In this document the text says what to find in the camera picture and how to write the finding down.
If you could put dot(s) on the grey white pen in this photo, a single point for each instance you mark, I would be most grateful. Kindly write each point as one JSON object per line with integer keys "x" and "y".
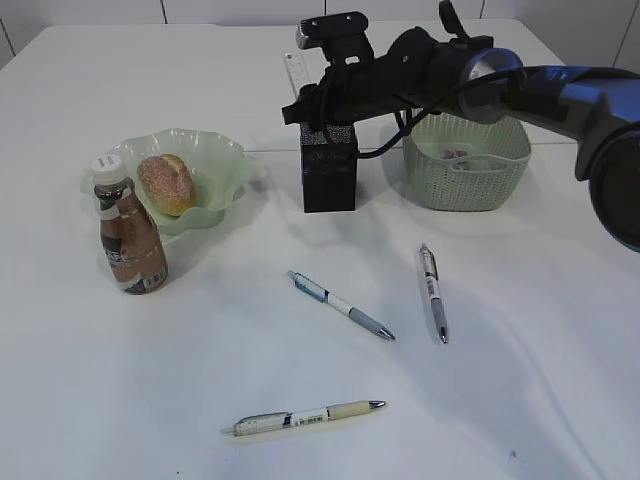
{"x": 431, "y": 279}

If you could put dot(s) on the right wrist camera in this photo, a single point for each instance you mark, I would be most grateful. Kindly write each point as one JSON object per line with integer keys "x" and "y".
{"x": 341, "y": 37}

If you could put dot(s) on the brown drink bottle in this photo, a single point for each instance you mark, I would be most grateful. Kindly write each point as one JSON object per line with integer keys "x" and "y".
{"x": 128, "y": 234}

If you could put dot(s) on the cream white pen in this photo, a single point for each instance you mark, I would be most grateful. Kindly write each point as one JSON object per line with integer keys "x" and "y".
{"x": 263, "y": 423}

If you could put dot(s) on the green ruffled glass plate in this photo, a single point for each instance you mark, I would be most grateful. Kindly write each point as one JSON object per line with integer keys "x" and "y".
{"x": 216, "y": 164}

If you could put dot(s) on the sesame bread roll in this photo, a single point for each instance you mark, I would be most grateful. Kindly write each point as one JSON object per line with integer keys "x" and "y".
{"x": 167, "y": 182}

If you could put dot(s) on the green woven plastic basket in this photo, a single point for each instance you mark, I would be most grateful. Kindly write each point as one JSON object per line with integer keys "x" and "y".
{"x": 499, "y": 154}

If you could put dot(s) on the teal white pen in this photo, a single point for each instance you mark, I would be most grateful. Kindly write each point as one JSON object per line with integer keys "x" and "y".
{"x": 322, "y": 295}

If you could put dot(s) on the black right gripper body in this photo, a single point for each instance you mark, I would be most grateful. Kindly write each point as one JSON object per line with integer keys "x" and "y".
{"x": 350, "y": 94}

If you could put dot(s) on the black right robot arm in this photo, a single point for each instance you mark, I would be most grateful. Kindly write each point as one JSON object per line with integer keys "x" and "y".
{"x": 595, "y": 106}

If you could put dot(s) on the black pen holder box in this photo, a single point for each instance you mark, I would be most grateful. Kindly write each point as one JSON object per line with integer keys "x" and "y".
{"x": 328, "y": 170}

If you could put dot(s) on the clear plastic ruler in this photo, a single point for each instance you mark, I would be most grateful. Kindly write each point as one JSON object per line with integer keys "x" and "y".
{"x": 297, "y": 71}

